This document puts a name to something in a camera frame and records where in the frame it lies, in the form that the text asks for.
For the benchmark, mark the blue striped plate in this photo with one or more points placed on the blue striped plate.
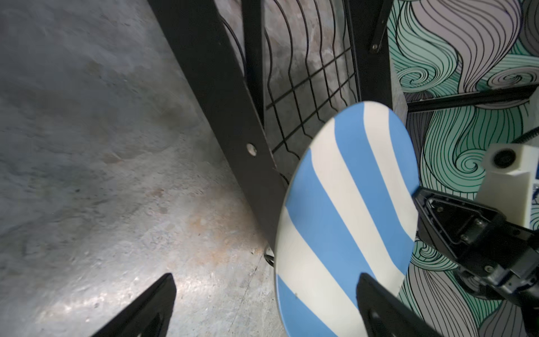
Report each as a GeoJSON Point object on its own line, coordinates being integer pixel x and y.
{"type": "Point", "coordinates": [348, 211]}

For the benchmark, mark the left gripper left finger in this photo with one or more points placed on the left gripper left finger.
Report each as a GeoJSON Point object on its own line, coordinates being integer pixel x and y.
{"type": "Point", "coordinates": [148, 315]}

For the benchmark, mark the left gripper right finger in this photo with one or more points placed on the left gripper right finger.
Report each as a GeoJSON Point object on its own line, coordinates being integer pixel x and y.
{"type": "Point", "coordinates": [384, 315]}

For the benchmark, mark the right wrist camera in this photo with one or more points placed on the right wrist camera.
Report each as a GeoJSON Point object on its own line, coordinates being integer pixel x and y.
{"type": "Point", "coordinates": [510, 181]}

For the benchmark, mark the black wire dish rack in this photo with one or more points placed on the black wire dish rack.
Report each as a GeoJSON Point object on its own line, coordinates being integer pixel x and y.
{"type": "Point", "coordinates": [269, 74]}

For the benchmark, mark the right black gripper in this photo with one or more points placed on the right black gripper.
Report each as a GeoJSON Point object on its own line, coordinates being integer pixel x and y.
{"type": "Point", "coordinates": [496, 259]}

